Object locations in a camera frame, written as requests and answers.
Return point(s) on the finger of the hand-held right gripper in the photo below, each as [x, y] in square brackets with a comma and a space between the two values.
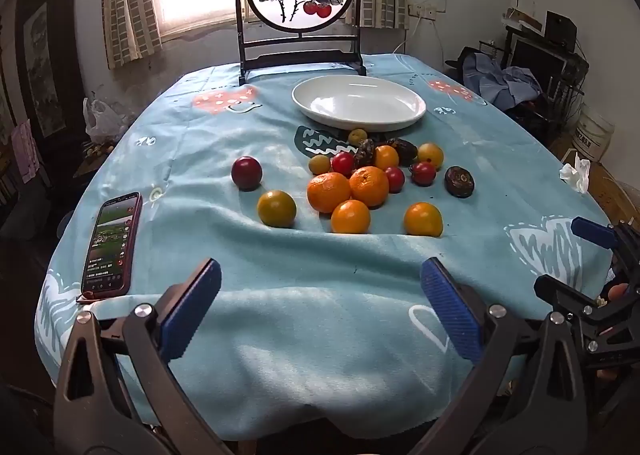
[592, 231]
[565, 291]

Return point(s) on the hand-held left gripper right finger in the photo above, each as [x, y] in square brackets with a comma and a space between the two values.
[450, 307]

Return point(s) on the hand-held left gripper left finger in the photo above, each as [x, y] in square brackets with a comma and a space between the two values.
[192, 305]

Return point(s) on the yellow-green orange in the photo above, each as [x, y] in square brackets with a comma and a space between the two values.
[276, 209]

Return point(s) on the orange tomato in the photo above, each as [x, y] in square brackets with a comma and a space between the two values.
[350, 217]

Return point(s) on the red cherry tomato with stem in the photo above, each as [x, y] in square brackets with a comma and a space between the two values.
[423, 174]

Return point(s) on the dark red plum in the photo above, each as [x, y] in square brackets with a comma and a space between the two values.
[246, 173]

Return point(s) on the bumpy orange mandarin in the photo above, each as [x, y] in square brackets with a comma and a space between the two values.
[328, 192]
[370, 185]

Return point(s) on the yellow potato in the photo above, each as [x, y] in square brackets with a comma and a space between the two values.
[431, 155]

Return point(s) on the small yellow-green fruit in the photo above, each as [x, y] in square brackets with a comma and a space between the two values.
[357, 137]
[319, 164]

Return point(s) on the white oval plate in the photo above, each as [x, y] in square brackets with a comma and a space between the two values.
[357, 100]

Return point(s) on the crumpled white tissue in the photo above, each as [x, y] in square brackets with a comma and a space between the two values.
[575, 174]

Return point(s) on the light blue printed tablecloth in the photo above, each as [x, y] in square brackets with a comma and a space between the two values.
[225, 235]

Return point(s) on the white plastic bucket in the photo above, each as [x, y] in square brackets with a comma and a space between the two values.
[593, 131]

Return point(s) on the smartphone with red case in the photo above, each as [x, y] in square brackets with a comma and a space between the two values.
[110, 245]

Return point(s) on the small smooth orange tangerine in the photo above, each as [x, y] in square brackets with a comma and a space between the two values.
[386, 158]

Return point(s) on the black monitor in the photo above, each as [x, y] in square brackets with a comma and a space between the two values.
[537, 62]

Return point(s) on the blue clothes pile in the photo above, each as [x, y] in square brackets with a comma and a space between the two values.
[495, 77]

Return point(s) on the white plastic bag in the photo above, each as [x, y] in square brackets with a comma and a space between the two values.
[102, 119]

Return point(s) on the pink cloth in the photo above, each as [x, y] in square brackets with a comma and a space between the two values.
[25, 151]

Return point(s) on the dark wooden cabinet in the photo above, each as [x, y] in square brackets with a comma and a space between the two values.
[50, 60]

